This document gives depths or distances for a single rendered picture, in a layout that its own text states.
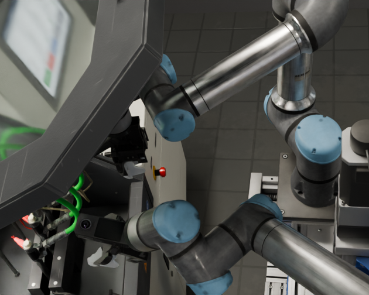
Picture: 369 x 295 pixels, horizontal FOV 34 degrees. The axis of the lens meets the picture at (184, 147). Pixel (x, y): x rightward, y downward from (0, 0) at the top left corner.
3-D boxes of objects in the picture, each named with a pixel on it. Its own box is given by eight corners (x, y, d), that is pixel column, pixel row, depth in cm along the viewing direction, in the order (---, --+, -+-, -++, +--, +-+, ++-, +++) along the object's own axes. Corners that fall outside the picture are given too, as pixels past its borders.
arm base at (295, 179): (345, 163, 172) (347, 141, 164) (346, 208, 163) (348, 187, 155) (291, 161, 175) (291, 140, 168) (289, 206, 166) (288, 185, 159)
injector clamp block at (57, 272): (77, 309, 180) (61, 286, 168) (44, 311, 181) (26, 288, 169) (88, 212, 201) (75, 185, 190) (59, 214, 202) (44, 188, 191)
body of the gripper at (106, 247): (133, 265, 128) (161, 258, 118) (96, 254, 124) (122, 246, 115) (140, 230, 131) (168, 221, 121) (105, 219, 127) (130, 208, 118)
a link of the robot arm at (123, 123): (94, 124, 135) (97, 98, 140) (99, 137, 138) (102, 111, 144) (127, 121, 134) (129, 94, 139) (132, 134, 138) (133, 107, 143)
